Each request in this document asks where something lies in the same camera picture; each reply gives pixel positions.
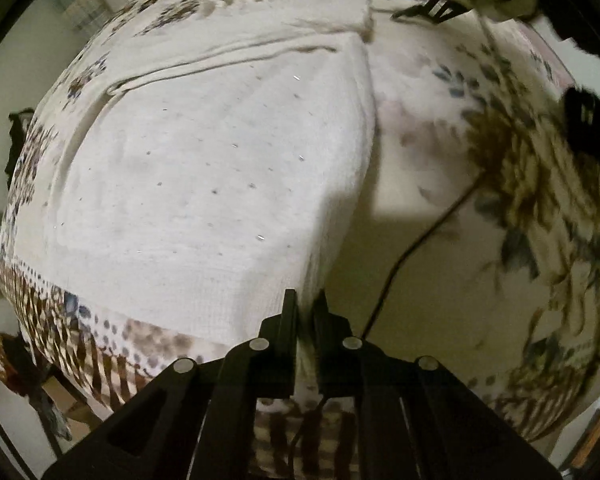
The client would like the white knit sweater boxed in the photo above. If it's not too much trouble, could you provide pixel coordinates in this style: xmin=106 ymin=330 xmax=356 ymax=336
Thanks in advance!
xmin=45 ymin=7 xmax=379 ymax=357

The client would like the patterned cloth pile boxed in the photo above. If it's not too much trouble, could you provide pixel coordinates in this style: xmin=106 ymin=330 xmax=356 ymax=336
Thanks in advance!
xmin=0 ymin=332 xmax=74 ymax=444

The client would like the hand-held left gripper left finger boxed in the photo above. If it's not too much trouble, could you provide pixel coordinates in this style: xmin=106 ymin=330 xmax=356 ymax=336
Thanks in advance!
xmin=42 ymin=289 xmax=300 ymax=480

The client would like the black object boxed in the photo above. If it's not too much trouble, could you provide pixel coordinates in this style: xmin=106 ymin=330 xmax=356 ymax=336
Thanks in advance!
xmin=564 ymin=87 xmax=600 ymax=183

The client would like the black cable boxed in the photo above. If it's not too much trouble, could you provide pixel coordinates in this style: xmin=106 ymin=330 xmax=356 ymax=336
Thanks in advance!
xmin=286 ymin=179 xmax=484 ymax=477

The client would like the cardboard box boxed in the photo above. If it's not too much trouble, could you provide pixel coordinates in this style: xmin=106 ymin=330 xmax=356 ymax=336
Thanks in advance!
xmin=42 ymin=375 xmax=104 ymax=429

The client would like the floral bed sheet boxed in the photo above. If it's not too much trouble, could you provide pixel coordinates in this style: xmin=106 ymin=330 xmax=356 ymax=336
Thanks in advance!
xmin=0 ymin=0 xmax=600 ymax=479

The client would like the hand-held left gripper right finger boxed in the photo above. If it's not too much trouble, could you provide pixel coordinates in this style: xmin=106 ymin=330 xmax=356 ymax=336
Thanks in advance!
xmin=312 ymin=290 xmax=564 ymax=480

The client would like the window curtain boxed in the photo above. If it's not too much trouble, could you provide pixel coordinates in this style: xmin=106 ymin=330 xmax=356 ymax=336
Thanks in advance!
xmin=47 ymin=0 xmax=114 ymax=34

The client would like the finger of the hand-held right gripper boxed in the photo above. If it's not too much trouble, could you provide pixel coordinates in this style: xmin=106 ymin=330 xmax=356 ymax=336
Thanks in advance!
xmin=391 ymin=0 xmax=473 ymax=24

